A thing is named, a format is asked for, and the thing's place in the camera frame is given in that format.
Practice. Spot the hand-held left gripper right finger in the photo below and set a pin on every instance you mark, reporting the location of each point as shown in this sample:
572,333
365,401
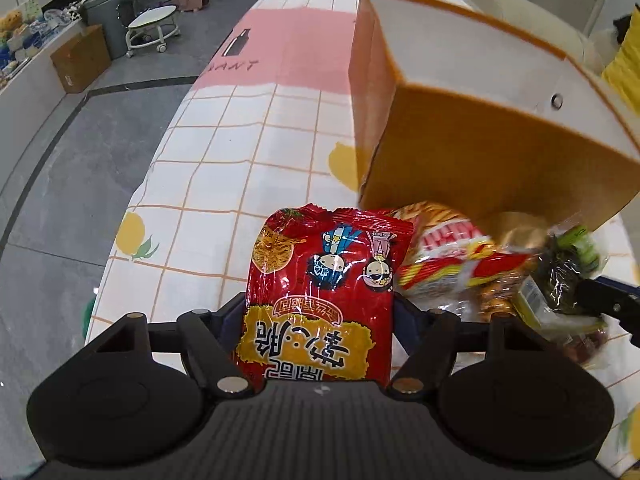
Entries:
406,321

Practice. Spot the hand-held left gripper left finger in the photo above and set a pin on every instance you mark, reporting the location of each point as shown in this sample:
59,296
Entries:
231,316

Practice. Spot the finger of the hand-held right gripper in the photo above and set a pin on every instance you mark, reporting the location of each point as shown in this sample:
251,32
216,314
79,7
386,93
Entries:
605,295
627,331

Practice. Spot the green seaweed snack packet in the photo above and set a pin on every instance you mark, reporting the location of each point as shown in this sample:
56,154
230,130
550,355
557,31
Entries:
565,265

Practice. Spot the red instant noodle packet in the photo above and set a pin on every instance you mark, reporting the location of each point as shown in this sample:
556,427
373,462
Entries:
310,310

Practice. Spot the orange cardboard box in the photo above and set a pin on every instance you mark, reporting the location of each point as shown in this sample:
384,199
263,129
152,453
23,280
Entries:
450,160

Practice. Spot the dark red snack packet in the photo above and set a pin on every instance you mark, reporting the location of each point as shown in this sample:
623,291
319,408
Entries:
585,345

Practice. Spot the red striped snack packet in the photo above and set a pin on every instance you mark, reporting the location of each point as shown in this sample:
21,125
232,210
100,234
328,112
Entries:
450,247

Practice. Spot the yellow pillow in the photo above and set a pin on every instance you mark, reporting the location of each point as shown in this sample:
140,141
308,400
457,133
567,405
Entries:
627,62

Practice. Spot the brown cardboard box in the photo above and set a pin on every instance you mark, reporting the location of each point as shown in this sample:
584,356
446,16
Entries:
80,62

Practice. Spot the white wheeled stool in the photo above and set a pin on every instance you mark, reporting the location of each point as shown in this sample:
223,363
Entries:
150,20

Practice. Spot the beige sofa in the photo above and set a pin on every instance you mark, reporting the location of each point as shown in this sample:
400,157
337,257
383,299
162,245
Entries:
500,2

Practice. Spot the grey planter pot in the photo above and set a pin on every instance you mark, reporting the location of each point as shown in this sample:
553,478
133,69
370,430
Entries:
107,15

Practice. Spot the pile of small toys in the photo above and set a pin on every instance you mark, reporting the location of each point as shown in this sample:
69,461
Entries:
30,35

